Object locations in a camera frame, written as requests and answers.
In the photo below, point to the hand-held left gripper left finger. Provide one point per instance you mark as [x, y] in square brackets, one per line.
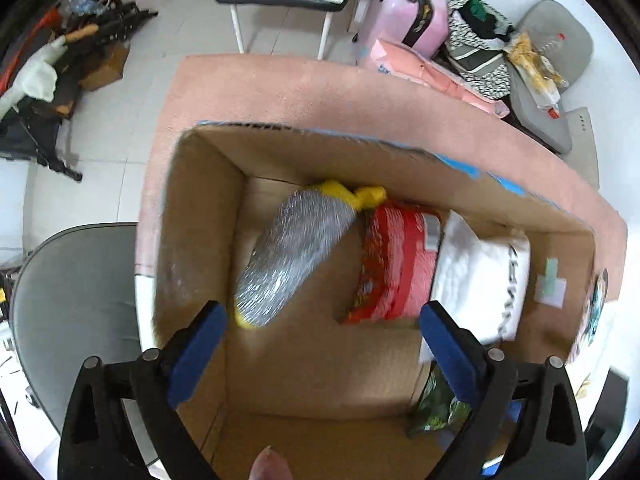
[196, 352]

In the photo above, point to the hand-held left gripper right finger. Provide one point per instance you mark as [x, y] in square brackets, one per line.
[451, 352]

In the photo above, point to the large cardboard box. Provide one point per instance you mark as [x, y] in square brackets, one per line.
[310, 360]

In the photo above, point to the silver and yellow soft packet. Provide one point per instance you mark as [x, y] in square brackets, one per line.
[292, 255]

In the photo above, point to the white soft tissue pack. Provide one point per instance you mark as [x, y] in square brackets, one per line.
[480, 280]

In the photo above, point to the red soft packet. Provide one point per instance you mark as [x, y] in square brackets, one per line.
[395, 270]

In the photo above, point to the person's left hand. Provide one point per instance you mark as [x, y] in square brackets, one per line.
[270, 466]

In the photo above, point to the green snack packet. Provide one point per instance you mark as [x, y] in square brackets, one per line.
[440, 402]

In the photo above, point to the grey padded chair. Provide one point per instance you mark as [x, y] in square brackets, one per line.
[75, 310]

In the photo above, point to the dark object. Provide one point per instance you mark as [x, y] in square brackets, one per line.
[612, 400]

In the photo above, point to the white flat device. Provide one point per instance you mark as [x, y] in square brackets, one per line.
[582, 145]

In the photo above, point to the pink plastic bag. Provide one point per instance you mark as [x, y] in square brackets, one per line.
[435, 72]

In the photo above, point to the pile of black stands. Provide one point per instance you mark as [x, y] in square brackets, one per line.
[55, 105]

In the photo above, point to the pink table cloth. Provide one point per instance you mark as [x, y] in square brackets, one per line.
[320, 95]

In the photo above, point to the yellow plastic bag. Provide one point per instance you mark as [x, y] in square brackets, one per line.
[537, 67]

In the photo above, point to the black and white patterned bag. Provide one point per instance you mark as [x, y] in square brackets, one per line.
[480, 55]

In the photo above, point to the small brown cardboard box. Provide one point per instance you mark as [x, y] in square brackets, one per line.
[105, 67]

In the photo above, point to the white rag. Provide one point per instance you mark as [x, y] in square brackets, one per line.
[35, 75]

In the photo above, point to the grey office chair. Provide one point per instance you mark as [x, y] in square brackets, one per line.
[560, 40]

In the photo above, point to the pink suitcase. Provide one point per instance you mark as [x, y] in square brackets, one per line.
[405, 10]

